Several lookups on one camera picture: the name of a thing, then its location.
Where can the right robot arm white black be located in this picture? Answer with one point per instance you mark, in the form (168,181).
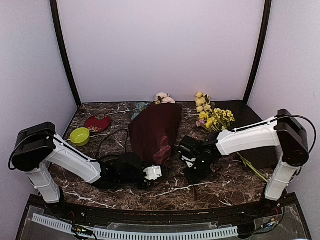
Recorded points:
(282,131)

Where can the right black frame post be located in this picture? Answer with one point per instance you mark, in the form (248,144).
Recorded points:
(259,50)

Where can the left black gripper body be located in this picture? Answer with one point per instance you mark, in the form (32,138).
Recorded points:
(145,186)

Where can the pink fake rose bunch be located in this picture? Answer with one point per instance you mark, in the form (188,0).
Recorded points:
(163,98)

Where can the yellow fake flower bunch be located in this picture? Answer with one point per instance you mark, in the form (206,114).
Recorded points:
(212,119)

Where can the green plastic bowl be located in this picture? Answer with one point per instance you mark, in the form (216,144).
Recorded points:
(80,136)

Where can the red embroidered round pouch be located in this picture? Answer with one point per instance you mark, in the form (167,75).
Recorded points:
(97,123)

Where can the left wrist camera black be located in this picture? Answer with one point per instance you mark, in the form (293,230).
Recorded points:
(130,167)

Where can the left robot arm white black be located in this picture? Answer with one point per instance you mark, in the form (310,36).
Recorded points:
(37,145)

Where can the red wrapping paper sheet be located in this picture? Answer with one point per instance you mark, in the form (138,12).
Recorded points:
(153,133)

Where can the white cable duct strip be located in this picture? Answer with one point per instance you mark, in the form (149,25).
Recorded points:
(134,232)

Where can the left black frame post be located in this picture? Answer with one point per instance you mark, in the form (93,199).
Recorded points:
(63,51)

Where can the black frame post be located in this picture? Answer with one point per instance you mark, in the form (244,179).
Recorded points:
(63,51)
(259,50)

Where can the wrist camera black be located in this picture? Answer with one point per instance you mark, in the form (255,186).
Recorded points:
(130,167)
(189,149)

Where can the black front table rail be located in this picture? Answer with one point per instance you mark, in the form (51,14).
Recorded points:
(91,212)

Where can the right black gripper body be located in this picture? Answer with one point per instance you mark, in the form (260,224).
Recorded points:
(201,170)

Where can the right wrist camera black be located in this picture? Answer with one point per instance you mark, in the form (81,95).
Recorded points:
(189,149)

